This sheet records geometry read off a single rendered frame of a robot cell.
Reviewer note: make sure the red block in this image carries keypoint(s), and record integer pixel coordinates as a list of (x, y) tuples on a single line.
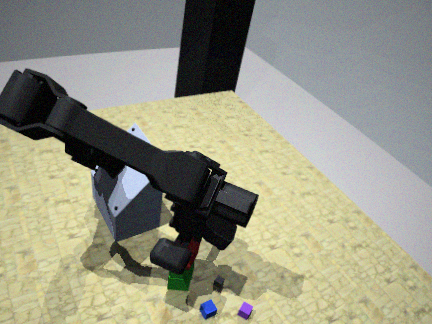
[(193, 246)]

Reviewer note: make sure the small purple block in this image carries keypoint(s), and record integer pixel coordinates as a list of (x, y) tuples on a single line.
[(244, 310)]

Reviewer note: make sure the green block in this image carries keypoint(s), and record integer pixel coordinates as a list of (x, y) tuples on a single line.
[(187, 274), (178, 284)]

